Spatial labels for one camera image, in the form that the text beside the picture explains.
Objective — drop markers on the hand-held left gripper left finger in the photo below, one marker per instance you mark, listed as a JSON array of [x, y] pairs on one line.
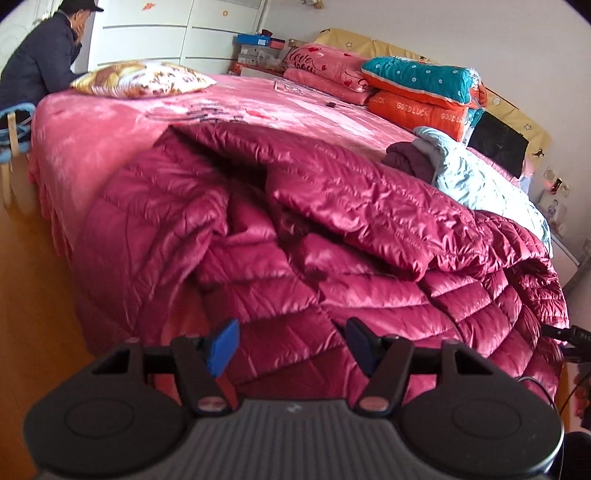
[[222, 347]]

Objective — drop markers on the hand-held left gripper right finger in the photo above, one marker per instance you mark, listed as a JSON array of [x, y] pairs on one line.
[[362, 347]]

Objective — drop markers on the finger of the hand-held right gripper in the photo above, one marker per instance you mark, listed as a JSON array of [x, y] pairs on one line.
[[556, 332]]

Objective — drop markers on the red down jacket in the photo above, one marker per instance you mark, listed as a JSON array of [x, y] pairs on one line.
[[323, 207]]

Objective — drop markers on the white nightstand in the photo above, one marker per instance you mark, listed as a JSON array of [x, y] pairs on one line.
[[565, 258]]

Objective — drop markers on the light blue folded blanket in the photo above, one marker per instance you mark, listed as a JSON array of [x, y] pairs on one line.
[[480, 177]]

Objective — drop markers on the purple down jacket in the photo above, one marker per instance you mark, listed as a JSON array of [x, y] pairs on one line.
[[408, 161]]

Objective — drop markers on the black cloth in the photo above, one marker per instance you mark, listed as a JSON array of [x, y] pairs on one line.
[[498, 141]]

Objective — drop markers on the pink bed with blanket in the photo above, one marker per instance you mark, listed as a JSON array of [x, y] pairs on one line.
[[115, 134]]

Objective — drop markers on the orange folded quilt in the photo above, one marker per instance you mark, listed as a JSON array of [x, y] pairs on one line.
[[415, 113]]

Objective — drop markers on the plain pink folded blanket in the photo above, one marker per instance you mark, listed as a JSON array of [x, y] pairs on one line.
[[323, 87]]

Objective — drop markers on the teal dotted folded quilt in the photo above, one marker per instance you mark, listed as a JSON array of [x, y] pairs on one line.
[[415, 78]]

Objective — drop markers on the floral pillow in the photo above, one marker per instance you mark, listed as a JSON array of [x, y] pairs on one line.
[[138, 81]]

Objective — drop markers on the pink heart-print folded blanket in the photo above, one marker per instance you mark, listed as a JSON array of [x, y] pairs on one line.
[[323, 62]]

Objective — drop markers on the blue cushioned wooden chair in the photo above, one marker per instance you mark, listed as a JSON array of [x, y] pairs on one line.
[[14, 134]]

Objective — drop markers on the stack of shoe boxes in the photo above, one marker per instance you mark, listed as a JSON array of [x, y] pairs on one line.
[[258, 50]]

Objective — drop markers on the white wardrobe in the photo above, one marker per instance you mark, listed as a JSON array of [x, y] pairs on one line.
[[184, 32]]

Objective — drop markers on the gold wall socket panel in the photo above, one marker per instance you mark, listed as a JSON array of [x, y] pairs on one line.
[[556, 181]]

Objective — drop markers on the hanging wall ornament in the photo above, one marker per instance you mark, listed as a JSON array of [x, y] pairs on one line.
[[314, 2]]

